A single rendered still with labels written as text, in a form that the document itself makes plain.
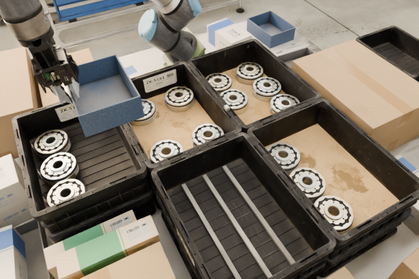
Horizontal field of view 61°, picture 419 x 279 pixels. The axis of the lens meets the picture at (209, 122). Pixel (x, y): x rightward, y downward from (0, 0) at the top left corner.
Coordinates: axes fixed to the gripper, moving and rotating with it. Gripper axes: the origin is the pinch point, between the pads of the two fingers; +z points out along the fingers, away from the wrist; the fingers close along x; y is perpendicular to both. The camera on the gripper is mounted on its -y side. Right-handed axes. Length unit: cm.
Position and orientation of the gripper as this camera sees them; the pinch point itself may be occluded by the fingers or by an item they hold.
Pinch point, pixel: (71, 96)
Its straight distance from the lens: 94.7
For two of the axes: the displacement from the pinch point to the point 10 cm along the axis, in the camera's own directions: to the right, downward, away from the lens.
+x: 9.0, -3.9, 2.2
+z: 1.1, 6.6, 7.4
